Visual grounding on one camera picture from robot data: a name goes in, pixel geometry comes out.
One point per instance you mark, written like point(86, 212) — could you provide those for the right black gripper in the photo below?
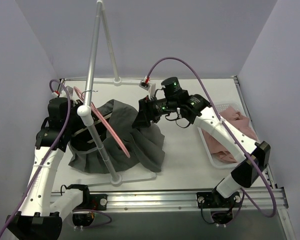
point(144, 110)

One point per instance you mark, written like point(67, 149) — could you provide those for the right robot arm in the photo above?
point(252, 157)

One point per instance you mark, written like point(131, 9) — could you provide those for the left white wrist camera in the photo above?
point(62, 93)

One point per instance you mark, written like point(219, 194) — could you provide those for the pink plastic hanger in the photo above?
point(80, 94)

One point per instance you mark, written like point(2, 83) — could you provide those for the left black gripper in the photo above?
point(78, 126)

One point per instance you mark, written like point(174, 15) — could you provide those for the white plastic basket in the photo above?
point(222, 150)

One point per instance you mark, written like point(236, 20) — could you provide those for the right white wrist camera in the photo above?
point(149, 86)

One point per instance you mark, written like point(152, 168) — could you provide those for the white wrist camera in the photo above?
point(149, 86)
point(62, 93)

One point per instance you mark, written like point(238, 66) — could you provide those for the grey pleated skirt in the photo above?
point(144, 145)

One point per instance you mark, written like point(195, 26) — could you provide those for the aluminium mounting rail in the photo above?
point(181, 200)

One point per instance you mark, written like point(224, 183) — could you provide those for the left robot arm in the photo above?
point(37, 218)

